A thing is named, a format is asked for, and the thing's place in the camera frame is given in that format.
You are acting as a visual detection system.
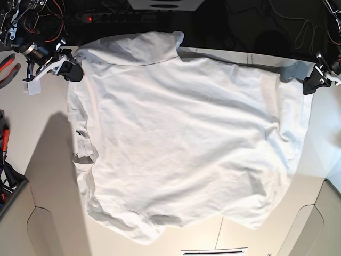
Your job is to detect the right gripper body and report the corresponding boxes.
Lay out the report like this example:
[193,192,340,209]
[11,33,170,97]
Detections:
[25,39,76,80]

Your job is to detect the orange grey cutters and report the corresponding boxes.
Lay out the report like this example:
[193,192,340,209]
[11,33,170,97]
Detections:
[0,52,21,90]

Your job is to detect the white cable on floor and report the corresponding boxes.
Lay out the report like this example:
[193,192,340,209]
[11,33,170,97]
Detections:
[262,0,341,57]

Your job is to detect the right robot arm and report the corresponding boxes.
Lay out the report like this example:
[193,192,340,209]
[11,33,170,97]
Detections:
[1,1,84,82]

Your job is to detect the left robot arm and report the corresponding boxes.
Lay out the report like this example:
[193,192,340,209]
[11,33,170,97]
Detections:
[303,1,340,95]

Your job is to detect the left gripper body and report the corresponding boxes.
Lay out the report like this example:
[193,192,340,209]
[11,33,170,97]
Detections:
[315,52,340,86]

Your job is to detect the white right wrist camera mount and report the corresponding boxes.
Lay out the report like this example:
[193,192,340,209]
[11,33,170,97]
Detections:
[23,80,42,95]

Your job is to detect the orange handled pliers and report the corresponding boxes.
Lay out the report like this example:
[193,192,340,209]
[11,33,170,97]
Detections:
[2,124,10,165]

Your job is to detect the white t-shirt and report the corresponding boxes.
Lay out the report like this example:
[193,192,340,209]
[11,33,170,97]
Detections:
[67,31,312,245]

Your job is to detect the black power strip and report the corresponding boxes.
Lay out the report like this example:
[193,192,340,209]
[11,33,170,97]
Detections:
[76,12,143,23]

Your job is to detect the white device behind table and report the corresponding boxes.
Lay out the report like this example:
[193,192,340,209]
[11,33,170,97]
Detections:
[128,0,204,12]

